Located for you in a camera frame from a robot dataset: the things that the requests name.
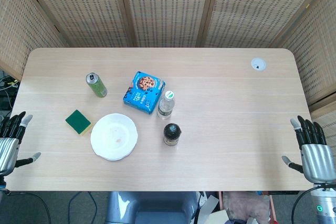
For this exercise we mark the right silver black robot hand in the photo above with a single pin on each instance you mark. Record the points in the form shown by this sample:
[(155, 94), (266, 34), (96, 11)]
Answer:
[(319, 161)]

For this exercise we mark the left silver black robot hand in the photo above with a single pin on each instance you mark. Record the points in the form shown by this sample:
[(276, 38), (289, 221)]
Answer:
[(9, 150)]

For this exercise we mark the green yellow sponge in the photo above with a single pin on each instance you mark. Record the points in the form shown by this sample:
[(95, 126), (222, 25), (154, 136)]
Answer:
[(78, 121)]

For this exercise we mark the white round plate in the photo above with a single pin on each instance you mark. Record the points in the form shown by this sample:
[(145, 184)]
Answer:
[(114, 137)]

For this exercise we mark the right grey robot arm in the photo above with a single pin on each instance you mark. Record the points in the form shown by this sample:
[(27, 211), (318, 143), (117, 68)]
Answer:
[(324, 205)]

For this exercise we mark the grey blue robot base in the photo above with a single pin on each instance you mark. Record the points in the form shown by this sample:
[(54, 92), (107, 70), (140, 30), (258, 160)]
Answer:
[(152, 208)]

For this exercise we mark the woven bamboo screen panel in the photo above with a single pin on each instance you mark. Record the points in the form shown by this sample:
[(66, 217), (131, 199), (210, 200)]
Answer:
[(15, 37), (315, 51), (168, 11), (262, 11), (78, 11), (331, 119)]

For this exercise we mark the pink plastic bag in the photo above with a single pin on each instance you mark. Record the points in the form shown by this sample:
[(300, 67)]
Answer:
[(246, 205)]

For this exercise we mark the green drink can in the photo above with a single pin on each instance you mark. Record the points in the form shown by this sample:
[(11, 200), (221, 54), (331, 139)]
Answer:
[(97, 86)]

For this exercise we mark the white cardboard piece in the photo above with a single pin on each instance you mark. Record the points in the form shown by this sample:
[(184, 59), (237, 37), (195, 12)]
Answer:
[(210, 208)]

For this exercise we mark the white power strip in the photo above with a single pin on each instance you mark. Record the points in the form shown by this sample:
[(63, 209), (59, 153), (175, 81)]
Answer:
[(201, 198)]

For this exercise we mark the blue cookie box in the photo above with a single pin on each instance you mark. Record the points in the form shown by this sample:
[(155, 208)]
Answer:
[(143, 93)]

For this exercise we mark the dark tea bottle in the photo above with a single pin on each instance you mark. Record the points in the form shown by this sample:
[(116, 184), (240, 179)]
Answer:
[(172, 134)]

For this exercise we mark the clear plastic water bottle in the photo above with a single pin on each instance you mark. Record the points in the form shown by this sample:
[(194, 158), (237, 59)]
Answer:
[(165, 107)]

